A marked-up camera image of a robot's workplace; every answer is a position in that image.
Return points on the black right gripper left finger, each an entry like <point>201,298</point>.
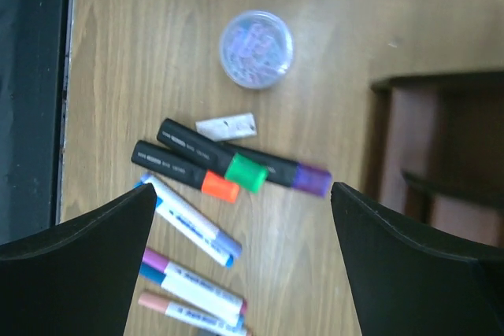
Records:
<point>78,277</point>

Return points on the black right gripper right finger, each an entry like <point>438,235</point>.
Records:
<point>408,278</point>

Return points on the white marker magenta cap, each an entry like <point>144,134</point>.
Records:
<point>160,262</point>

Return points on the white marker salmon cap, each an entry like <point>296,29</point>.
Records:
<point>189,315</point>

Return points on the black highlighter orange cap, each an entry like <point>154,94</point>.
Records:
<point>162,162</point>

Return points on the black highlighter purple cap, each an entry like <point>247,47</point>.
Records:
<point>289,173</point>

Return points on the black highlighter green cap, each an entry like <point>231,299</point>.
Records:
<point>201,150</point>

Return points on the clear paper clip jar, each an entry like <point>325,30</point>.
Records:
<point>256,49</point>

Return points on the white marker teal cap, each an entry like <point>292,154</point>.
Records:
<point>196,290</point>

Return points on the white marker blue cap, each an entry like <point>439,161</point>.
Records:
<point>192,224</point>

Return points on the dark wooden desk organizer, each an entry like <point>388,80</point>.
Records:
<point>434,151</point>

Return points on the white marker lavender cap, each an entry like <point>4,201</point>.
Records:
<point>223,239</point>

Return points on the white eraser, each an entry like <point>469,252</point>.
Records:
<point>227,128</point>

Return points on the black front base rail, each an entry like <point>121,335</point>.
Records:
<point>34,76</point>

